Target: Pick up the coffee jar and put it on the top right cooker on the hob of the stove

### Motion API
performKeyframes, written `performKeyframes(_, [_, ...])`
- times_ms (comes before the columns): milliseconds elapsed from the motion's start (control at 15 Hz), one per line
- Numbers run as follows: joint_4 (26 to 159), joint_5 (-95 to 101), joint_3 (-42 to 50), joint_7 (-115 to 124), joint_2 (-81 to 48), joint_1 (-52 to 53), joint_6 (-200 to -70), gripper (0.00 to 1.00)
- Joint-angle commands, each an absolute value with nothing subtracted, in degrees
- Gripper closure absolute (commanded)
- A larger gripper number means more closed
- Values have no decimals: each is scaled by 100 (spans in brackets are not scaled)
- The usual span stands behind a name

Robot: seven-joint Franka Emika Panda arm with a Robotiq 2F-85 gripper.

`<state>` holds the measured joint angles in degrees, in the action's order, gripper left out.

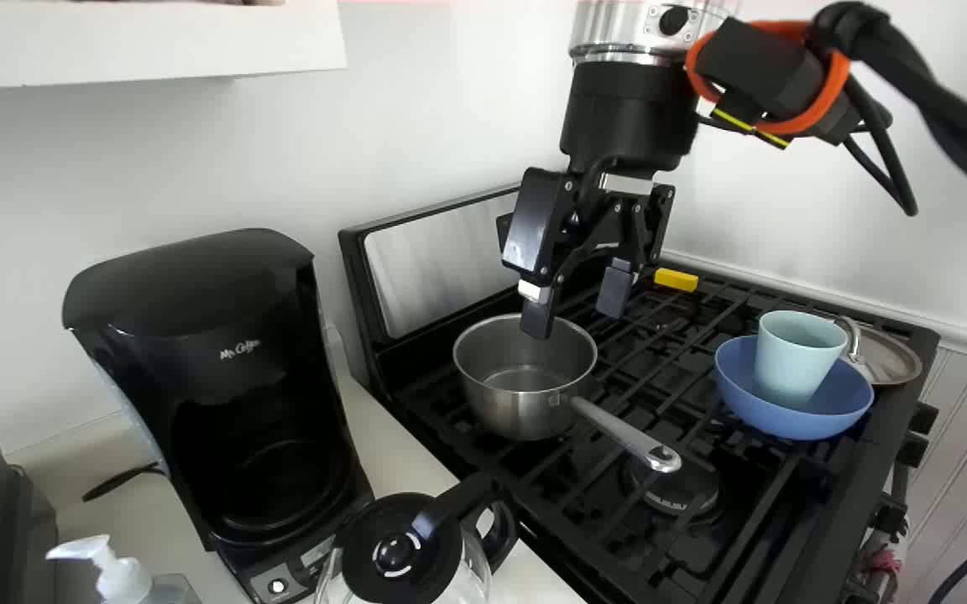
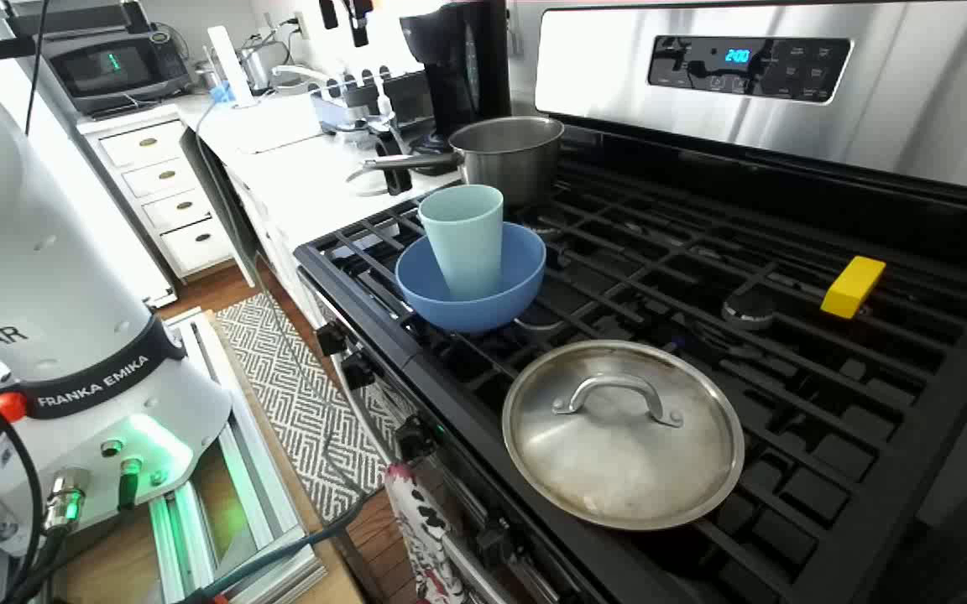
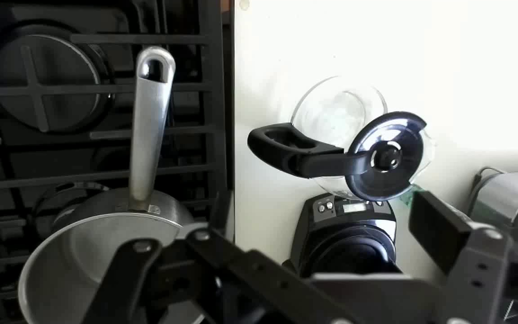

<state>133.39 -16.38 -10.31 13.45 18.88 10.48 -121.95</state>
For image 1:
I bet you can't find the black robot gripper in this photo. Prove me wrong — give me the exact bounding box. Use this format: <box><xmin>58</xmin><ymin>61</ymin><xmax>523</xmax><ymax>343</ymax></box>
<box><xmin>501</xmin><ymin>61</ymin><xmax>698</xmax><ymax>340</ymax></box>

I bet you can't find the glass coffee carafe black lid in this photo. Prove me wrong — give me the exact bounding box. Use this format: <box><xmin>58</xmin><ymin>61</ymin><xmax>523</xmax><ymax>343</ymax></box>
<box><xmin>324</xmin><ymin>472</ymin><xmax>523</xmax><ymax>604</ymax></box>

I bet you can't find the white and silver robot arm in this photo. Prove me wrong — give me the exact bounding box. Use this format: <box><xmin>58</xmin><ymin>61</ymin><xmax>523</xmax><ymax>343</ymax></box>
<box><xmin>499</xmin><ymin>0</ymin><xmax>732</xmax><ymax>340</ymax></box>

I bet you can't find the black gas stove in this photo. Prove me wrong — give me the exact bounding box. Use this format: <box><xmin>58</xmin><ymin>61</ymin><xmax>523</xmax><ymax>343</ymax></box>
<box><xmin>338</xmin><ymin>188</ymin><xmax>938</xmax><ymax>604</ymax></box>

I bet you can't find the black drip coffee maker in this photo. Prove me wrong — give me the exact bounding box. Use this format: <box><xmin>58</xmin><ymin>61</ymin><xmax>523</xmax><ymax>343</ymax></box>
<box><xmin>60</xmin><ymin>227</ymin><xmax>374</xmax><ymax>604</ymax></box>

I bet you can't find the yellow rectangular block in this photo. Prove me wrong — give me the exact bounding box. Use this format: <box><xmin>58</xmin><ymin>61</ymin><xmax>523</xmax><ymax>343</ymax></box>
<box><xmin>653</xmin><ymin>269</ymin><xmax>703</xmax><ymax>291</ymax></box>

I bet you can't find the stainless steel saucepan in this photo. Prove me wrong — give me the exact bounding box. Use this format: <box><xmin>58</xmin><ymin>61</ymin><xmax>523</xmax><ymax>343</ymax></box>
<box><xmin>454</xmin><ymin>312</ymin><xmax>687</xmax><ymax>475</ymax></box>

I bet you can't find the light teal plastic cup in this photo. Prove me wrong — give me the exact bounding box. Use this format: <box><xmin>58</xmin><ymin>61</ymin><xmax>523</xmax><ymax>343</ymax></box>
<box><xmin>757</xmin><ymin>310</ymin><xmax>849</xmax><ymax>407</ymax></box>

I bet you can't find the blue plastic bowl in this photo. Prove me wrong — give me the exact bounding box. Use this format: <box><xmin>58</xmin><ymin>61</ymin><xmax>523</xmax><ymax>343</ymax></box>
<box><xmin>715</xmin><ymin>337</ymin><xmax>877</xmax><ymax>442</ymax></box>

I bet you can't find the stainless steel pot lid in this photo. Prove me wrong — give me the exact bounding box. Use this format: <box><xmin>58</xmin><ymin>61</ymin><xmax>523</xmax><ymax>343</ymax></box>
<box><xmin>840</xmin><ymin>316</ymin><xmax>923</xmax><ymax>386</ymax></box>

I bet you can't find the white soap pump bottle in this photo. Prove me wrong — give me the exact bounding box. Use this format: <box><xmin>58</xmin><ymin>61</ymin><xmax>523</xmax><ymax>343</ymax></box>
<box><xmin>44</xmin><ymin>529</ymin><xmax>201</xmax><ymax>604</ymax></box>

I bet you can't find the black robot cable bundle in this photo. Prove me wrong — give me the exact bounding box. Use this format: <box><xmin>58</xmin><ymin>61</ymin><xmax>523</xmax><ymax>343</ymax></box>
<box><xmin>682</xmin><ymin>0</ymin><xmax>967</xmax><ymax>223</ymax></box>

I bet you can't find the black cord on counter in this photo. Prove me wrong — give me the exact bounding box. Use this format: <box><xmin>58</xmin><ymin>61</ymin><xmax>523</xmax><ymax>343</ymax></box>
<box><xmin>81</xmin><ymin>461</ymin><xmax>166</xmax><ymax>505</ymax></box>

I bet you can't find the white wall shelf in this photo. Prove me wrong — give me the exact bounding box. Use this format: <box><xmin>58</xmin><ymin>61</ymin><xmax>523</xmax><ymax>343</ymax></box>
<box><xmin>0</xmin><ymin>0</ymin><xmax>345</xmax><ymax>90</ymax></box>

